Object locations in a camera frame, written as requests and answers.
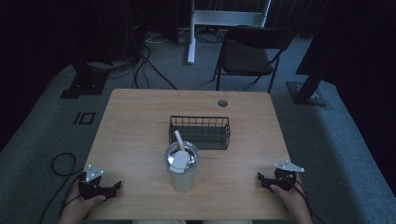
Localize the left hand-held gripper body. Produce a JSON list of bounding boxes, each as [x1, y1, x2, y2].
[[78, 164, 108, 201]]

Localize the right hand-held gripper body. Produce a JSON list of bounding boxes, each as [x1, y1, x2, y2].
[[273, 160, 305, 191]]

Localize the person's right hand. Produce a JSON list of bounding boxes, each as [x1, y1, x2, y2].
[[269, 173, 311, 217]]

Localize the person's left hand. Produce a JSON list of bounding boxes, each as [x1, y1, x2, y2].
[[63, 186, 107, 219]]

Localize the stainless steel tumbler cup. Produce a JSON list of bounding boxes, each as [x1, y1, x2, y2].
[[163, 140, 200, 193]]

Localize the white plastic utensil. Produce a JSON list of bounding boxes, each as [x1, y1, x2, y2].
[[168, 129, 191, 175]]

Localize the black metal stand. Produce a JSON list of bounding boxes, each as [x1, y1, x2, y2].
[[59, 59, 110, 100], [286, 29, 332, 107]]

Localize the black folding chair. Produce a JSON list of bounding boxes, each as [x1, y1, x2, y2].
[[212, 25, 294, 94]]

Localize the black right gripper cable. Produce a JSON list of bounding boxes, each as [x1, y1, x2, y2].
[[288, 177, 318, 223]]

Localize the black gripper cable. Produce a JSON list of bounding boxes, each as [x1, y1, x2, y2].
[[37, 151, 85, 224], [288, 177, 318, 223]]

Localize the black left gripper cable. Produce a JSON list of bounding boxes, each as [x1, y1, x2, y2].
[[37, 151, 85, 224]]

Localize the black wire basket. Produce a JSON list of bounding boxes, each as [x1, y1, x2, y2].
[[168, 115, 232, 151]]

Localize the black floor cables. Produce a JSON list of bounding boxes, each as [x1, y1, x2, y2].
[[106, 41, 179, 91]]

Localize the white desk frame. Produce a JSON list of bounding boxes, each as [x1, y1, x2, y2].
[[187, 0, 273, 65]]

